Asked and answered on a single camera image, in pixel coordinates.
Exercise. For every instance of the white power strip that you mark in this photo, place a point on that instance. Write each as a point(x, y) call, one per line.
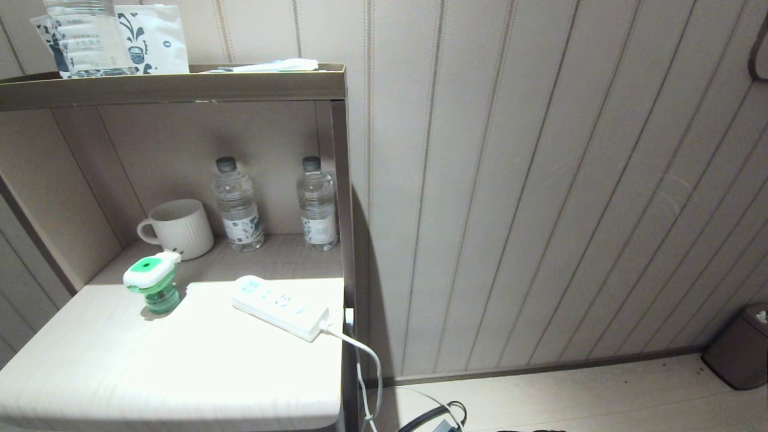
point(282, 309)

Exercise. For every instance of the green mosquito repellent plug-in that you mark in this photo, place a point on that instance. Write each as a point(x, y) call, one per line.
point(150, 273)

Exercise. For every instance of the small water bottle black cap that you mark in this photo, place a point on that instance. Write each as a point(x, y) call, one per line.
point(317, 210)
point(239, 210)

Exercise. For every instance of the flat white paper packet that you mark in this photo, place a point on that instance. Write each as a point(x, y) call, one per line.
point(282, 66)

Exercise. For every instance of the white ribbed mug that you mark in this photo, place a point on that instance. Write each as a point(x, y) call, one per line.
point(183, 231)

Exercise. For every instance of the white printed bag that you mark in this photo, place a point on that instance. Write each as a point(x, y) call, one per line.
point(162, 42)
point(45, 36)

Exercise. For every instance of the large clear water bottle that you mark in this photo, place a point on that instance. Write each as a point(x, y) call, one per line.
point(90, 42)

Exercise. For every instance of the grey trash bin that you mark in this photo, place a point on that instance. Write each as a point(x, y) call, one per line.
point(741, 351)

